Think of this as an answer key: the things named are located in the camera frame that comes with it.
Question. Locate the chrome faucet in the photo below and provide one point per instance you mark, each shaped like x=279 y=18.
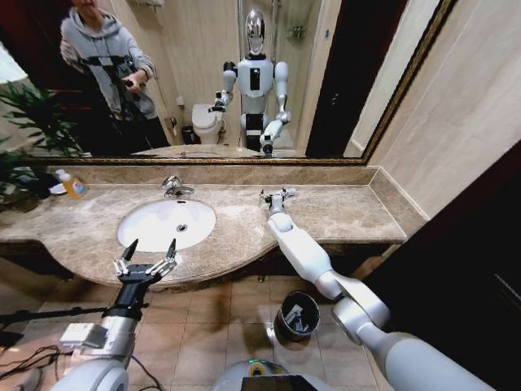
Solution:
x=175 y=186

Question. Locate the dark framed wall mirror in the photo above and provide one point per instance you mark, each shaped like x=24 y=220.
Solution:
x=203 y=81

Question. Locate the dark wooden door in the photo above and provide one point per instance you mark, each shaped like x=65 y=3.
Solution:
x=460 y=260

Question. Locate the green leafy plant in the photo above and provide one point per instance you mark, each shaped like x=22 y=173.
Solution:
x=24 y=134

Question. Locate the black round trash bin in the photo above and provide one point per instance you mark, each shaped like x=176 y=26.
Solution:
x=296 y=315

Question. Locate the marble vanity counter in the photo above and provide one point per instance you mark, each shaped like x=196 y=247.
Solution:
x=228 y=220

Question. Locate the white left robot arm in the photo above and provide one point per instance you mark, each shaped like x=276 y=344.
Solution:
x=103 y=366

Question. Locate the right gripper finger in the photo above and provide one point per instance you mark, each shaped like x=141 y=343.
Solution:
x=265 y=197
x=290 y=192

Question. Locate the black tripod rod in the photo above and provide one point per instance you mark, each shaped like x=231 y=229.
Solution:
x=49 y=314

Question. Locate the white oval sink basin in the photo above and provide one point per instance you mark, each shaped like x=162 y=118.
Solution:
x=167 y=226

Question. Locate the orange soap bottle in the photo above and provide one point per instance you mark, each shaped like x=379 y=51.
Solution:
x=74 y=185

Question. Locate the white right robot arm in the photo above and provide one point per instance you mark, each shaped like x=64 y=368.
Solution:
x=309 y=256

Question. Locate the white paper trash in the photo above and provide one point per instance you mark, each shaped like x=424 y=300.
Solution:
x=296 y=317

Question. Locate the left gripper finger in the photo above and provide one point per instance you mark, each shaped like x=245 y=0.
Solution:
x=169 y=258
x=126 y=256

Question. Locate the white robot front shell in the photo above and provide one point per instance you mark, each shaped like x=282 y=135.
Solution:
x=260 y=376

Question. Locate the metal sink drain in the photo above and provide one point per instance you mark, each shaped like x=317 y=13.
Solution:
x=182 y=227

